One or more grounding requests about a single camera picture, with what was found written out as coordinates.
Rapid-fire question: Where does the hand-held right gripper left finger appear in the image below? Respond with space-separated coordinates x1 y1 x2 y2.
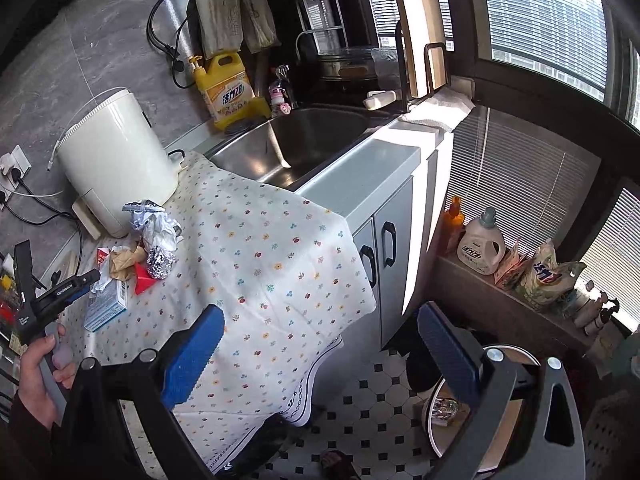
62 304 226 480

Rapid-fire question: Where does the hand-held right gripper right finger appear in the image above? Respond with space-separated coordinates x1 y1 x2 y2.
416 301 588 480

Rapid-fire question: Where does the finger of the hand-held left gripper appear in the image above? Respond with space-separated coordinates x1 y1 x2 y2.
34 268 102 313

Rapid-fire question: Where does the white tissue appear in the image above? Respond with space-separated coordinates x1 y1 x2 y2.
89 269 119 297

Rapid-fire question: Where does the person's left forearm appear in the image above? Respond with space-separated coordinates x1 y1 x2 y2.
0 392 61 480

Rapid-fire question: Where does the white round trash bin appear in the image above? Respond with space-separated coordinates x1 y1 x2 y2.
421 342 542 477

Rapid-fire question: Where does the person's left hand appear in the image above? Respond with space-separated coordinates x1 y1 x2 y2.
19 322 79 431

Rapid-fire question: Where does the light blue carton box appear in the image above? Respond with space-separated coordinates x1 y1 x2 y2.
83 277 129 333

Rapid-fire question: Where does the brown crumpled paper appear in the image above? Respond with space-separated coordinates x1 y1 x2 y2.
108 245 149 281

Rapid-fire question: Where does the red paper scrap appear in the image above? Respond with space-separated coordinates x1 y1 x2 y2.
133 262 166 297

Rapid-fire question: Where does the wide grey cabinet door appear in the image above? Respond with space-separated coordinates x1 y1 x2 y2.
373 176 417 350

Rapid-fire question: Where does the crumpled foil ball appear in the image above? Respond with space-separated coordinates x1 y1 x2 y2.
145 245 177 280

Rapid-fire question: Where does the crumpled white paper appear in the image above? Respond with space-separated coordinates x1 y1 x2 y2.
129 208 184 257

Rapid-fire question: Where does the pink refill pouch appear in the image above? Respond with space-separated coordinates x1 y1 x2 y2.
494 241 529 292

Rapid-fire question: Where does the grey crumpled wrapper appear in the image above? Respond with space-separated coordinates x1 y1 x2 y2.
122 198 167 214

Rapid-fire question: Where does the white laundry detergent bottle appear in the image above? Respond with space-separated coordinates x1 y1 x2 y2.
457 207 506 276

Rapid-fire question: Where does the floral tablecloth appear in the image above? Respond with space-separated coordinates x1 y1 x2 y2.
59 150 379 477

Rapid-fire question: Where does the green and white refill pouch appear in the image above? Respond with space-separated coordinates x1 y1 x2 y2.
519 239 587 312

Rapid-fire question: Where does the orange bottle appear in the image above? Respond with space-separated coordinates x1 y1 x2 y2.
440 195 466 257

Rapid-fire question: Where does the cream round countertop appliance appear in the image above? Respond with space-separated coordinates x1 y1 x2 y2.
55 87 182 239

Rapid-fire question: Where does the white pump bottle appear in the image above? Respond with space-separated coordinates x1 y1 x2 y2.
572 291 610 331

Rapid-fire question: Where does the narrow grey cabinet door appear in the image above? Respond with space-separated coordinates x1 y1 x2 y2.
351 218 378 292

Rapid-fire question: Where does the large window blind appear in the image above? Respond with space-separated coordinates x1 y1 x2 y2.
446 107 602 257

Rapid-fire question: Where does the small window blind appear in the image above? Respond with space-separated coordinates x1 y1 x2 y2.
581 187 640 322

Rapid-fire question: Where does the stainless steel sink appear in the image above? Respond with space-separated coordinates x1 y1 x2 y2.
206 106 387 194

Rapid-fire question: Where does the white towel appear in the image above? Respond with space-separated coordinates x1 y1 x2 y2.
399 89 476 132

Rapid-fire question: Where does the yellow detergent bottle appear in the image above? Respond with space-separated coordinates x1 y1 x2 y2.
188 51 271 131

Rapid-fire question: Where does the pink figurine bottle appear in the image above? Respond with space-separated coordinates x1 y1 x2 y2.
268 64 297 119

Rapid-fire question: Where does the black cooking pot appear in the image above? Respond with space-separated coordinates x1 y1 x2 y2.
318 45 382 84

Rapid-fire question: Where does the hanging beige bag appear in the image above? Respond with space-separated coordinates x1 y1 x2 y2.
194 0 245 59
238 0 281 54

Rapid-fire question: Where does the wooden cutting board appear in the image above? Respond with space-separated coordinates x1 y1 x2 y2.
389 0 449 102

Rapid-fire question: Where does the black dish rack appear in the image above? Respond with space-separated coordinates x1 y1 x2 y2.
293 0 407 97

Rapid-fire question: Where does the thin black cable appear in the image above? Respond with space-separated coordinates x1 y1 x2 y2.
0 194 85 281

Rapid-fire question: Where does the white cable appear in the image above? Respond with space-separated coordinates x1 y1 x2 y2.
7 130 68 200

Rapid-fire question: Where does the black cabinet handle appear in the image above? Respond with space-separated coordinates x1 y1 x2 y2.
382 220 397 269
359 244 377 289

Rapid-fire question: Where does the white wall outlet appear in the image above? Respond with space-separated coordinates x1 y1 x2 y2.
0 144 32 179

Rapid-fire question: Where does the black power cable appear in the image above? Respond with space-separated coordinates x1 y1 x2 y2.
147 0 199 89

